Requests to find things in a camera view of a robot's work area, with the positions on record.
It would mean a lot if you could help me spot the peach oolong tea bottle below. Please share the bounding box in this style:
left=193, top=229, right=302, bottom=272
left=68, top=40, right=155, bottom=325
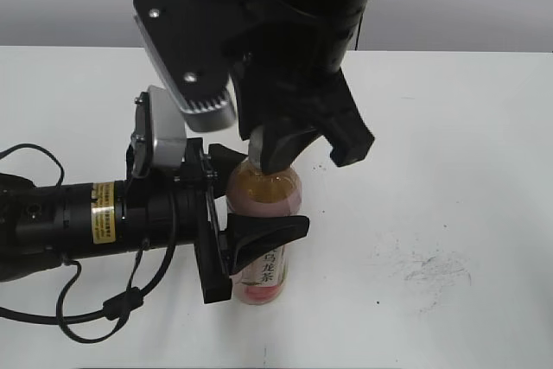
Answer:
left=226, top=158, right=302, bottom=305

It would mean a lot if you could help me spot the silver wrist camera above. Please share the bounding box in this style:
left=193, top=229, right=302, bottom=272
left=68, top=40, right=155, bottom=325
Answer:
left=133, top=0, right=247, bottom=132
left=128, top=86, right=187, bottom=179

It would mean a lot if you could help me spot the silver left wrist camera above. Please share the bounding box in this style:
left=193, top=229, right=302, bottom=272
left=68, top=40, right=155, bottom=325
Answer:
left=128, top=86, right=187, bottom=179

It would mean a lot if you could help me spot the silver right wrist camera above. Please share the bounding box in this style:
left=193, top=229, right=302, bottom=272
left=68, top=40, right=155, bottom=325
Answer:
left=133, top=0, right=247, bottom=132

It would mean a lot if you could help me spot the grey plastic bottle cap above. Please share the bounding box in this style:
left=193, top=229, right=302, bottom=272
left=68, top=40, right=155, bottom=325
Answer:
left=248, top=125, right=264, bottom=170

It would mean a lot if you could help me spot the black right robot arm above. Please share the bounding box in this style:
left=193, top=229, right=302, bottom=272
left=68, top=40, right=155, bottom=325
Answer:
left=231, top=0, right=374, bottom=175

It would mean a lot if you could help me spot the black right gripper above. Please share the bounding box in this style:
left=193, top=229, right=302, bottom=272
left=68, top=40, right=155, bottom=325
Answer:
left=230, top=10, right=374, bottom=174

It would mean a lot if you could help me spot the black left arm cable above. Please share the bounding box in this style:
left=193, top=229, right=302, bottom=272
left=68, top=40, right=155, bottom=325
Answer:
left=0, top=142, right=178, bottom=342

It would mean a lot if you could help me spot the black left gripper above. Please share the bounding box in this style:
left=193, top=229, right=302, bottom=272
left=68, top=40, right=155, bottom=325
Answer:
left=175, top=138, right=310, bottom=303

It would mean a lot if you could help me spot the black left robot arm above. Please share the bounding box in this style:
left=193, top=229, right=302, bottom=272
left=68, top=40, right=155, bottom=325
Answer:
left=1, top=138, right=309, bottom=303

